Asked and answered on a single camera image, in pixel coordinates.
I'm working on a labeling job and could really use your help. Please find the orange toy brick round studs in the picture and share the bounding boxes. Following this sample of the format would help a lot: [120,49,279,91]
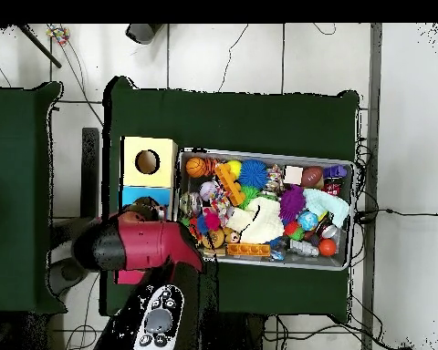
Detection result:
[214,162,247,208]

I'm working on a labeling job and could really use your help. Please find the long orange toy brick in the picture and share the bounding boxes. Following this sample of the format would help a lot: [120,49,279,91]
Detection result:
[225,243,273,260]

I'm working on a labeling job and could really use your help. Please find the wooden box three holes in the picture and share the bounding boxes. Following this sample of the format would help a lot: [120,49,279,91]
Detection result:
[115,136,180,285]

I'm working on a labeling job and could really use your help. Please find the clear shallow mesh bin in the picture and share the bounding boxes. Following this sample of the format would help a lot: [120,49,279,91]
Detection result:
[172,148,355,271]

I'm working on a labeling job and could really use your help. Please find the yellow ball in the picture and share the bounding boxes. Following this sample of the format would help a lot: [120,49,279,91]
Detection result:
[227,160,244,180]

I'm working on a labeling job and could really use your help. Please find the small orange basketball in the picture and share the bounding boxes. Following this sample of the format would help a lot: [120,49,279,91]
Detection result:
[185,156,209,179]

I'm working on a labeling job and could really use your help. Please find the blue spiky ball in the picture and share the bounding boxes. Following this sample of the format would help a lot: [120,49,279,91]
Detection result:
[239,160,270,190]

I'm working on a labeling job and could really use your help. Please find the cream knitted cloth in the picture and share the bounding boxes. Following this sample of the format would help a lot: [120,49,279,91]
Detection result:
[225,196,286,245]

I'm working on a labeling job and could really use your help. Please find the purple spiky ball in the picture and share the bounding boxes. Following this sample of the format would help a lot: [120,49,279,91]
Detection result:
[280,185,308,226]

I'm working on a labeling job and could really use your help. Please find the brown toy football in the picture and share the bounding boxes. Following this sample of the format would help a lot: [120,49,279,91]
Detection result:
[302,166,326,188]

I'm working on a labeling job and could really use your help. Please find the light blue cloth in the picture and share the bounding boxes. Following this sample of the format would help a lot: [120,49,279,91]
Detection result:
[303,189,351,231]

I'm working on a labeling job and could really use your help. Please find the red orange ball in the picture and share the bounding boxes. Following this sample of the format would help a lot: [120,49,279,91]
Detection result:
[318,238,338,258]

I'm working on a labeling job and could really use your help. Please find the black upright bar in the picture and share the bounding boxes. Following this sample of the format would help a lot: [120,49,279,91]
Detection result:
[80,127,102,220]

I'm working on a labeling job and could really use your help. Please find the grey object on floor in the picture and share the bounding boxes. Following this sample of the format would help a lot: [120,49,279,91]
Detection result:
[126,23,164,46]

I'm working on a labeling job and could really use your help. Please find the grey round base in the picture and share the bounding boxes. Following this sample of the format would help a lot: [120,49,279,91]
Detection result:
[49,258,85,296]

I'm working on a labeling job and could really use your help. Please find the dark green side table cloth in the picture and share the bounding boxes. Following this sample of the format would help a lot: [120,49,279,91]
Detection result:
[0,79,66,316]

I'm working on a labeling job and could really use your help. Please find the small colourful item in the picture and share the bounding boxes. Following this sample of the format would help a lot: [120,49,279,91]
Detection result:
[47,25,71,46]

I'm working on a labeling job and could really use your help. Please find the black stick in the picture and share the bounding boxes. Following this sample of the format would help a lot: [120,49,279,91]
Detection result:
[14,24,63,69]

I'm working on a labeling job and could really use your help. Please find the black power cable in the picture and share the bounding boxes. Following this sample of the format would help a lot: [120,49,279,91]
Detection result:
[353,206,438,223]

